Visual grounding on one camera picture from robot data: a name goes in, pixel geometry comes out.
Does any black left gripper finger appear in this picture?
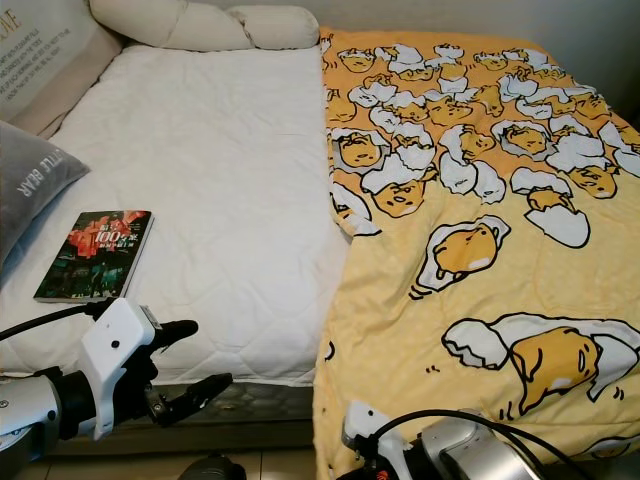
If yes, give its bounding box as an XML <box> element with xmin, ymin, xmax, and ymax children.
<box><xmin>152</xmin><ymin>319</ymin><xmax>199</xmax><ymax>347</ymax></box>
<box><xmin>158</xmin><ymin>375</ymin><xmax>233</xmax><ymax>427</ymax></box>

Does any dark red cover book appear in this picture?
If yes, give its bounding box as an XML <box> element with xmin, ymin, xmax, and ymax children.
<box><xmin>34</xmin><ymin>208</ymin><xmax>154</xmax><ymax>304</ymax></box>

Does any grey bear pillow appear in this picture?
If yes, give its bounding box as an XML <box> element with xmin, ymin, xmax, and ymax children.
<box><xmin>0</xmin><ymin>148</ymin><xmax>91</xmax><ymax>263</ymax></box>

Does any yellow cartoon egg blanket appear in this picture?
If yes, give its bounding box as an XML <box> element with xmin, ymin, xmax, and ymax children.
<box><xmin>315</xmin><ymin>28</ymin><xmax>640</xmax><ymax>479</ymax></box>

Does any grey quilted mattress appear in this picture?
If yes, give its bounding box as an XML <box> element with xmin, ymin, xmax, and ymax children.
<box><xmin>220</xmin><ymin>380</ymin><xmax>316</xmax><ymax>421</ymax></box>

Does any white quilted mattress pad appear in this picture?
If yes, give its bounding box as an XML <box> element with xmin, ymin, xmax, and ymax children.
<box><xmin>0</xmin><ymin>45</ymin><xmax>361</xmax><ymax>386</ymax></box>

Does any beige braided bumper pillow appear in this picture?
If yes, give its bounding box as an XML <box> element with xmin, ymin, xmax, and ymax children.
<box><xmin>88</xmin><ymin>0</ymin><xmax>321</xmax><ymax>53</ymax></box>

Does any printed ornament headboard cushion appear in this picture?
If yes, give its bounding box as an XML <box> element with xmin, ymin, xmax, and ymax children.
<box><xmin>0</xmin><ymin>0</ymin><xmax>101</xmax><ymax>109</ymax></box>

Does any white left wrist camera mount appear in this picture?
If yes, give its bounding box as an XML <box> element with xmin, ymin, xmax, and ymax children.
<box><xmin>78</xmin><ymin>297</ymin><xmax>161</xmax><ymax>441</ymax></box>

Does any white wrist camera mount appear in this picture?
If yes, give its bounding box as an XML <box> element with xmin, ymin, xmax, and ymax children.
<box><xmin>340</xmin><ymin>400</ymin><xmax>411</xmax><ymax>480</ymax></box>
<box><xmin>78</xmin><ymin>297</ymin><xmax>161</xmax><ymax>441</ymax></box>

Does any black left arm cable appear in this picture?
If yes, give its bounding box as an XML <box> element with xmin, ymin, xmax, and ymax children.
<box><xmin>0</xmin><ymin>298</ymin><xmax>111</xmax><ymax>341</ymax></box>

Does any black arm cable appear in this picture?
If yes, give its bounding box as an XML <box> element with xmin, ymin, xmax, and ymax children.
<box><xmin>370</xmin><ymin>408</ymin><xmax>640</xmax><ymax>476</ymax></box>
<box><xmin>0</xmin><ymin>298</ymin><xmax>111</xmax><ymax>341</ymax></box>

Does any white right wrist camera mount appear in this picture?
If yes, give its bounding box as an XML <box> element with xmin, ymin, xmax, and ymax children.
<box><xmin>340</xmin><ymin>400</ymin><xmax>411</xmax><ymax>480</ymax></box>

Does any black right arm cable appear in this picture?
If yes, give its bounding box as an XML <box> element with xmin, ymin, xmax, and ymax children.
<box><xmin>370</xmin><ymin>408</ymin><xmax>640</xmax><ymax>476</ymax></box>

